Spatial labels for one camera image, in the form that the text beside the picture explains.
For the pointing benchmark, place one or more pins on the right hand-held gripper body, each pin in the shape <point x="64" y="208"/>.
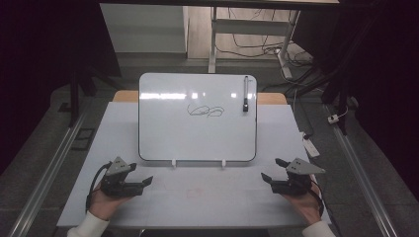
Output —
<point x="294" y="186"/>

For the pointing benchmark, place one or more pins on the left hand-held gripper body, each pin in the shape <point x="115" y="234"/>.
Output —
<point x="118" y="187"/>

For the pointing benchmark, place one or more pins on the white whiteboard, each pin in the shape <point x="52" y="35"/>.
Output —
<point x="171" y="131"/>

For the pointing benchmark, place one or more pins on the white marker pen black cap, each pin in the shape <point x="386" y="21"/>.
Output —
<point x="246" y="92"/>

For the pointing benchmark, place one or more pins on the person's left hand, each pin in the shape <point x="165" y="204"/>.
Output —
<point x="103" y="205"/>

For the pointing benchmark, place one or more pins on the person's right hand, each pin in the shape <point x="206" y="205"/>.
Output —
<point x="308" y="207"/>

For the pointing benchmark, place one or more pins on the white power strip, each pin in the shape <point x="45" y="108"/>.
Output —
<point x="310" y="146"/>

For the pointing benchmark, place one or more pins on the white whiteboard stand foot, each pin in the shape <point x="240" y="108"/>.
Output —
<point x="174" y="163"/>
<point x="224" y="163"/>

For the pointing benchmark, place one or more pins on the white plug adapter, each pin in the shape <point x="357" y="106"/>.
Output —
<point x="333" y="118"/>

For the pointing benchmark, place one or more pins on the wooden table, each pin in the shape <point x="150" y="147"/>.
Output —
<point x="125" y="96"/>

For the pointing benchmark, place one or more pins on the black metal stand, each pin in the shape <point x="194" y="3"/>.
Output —
<point x="75" y="98"/>
<point x="341" y="92"/>

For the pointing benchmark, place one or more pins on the dark curtain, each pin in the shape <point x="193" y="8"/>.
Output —
<point x="29" y="65"/>
<point x="392" y="82"/>

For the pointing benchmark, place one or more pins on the white cabinet panel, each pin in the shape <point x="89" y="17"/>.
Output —
<point x="145" y="28"/>

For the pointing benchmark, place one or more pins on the aluminium floor rail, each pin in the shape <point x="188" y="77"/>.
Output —
<point x="362" y="184"/>
<point x="46" y="177"/>

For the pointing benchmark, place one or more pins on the white desk frame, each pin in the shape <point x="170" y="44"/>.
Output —
<point x="250" y="27"/>

